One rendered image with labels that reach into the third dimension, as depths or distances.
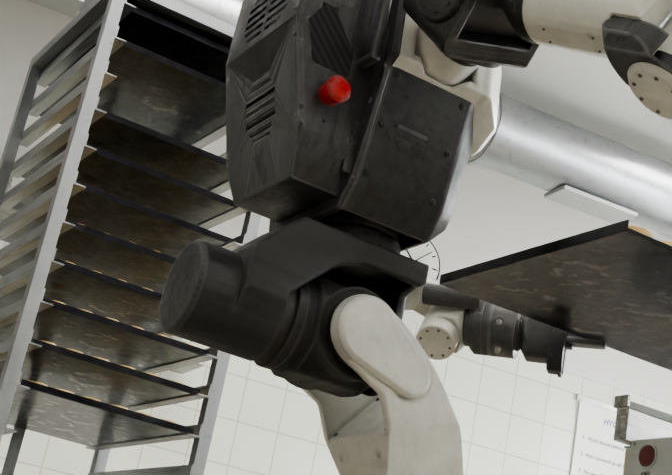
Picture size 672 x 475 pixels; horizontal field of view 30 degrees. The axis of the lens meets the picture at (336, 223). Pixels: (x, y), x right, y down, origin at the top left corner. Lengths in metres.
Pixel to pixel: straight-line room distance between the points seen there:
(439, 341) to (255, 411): 3.77
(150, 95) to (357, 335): 1.80
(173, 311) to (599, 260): 0.57
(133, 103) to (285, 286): 1.84
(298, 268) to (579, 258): 0.41
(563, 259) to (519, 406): 4.76
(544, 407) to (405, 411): 5.05
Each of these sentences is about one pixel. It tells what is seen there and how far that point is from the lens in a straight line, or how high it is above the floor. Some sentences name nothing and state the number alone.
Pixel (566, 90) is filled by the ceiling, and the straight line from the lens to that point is 5.64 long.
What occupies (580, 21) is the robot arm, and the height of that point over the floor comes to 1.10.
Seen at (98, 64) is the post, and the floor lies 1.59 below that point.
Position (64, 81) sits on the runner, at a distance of 3.20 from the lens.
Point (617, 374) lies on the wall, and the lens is 6.80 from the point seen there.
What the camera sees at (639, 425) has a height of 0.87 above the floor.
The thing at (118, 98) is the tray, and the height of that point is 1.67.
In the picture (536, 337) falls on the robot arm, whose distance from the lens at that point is 2.01.
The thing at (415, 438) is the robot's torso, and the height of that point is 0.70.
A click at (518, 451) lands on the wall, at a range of 6.39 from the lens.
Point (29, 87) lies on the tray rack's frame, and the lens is 3.46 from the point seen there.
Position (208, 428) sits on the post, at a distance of 2.81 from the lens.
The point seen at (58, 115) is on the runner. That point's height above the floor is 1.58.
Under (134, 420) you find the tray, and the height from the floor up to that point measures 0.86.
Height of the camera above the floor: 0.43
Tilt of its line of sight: 19 degrees up
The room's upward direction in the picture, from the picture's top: 11 degrees clockwise
